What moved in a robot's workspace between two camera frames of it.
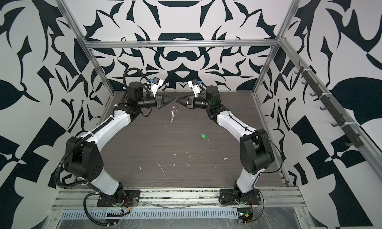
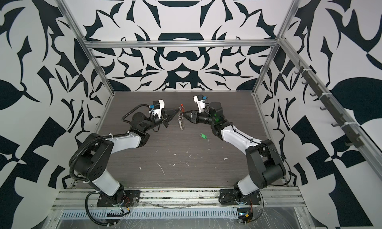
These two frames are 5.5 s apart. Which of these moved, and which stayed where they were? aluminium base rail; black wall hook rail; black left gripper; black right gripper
Moved: black right gripper; black left gripper
Stayed: black wall hook rail; aluminium base rail
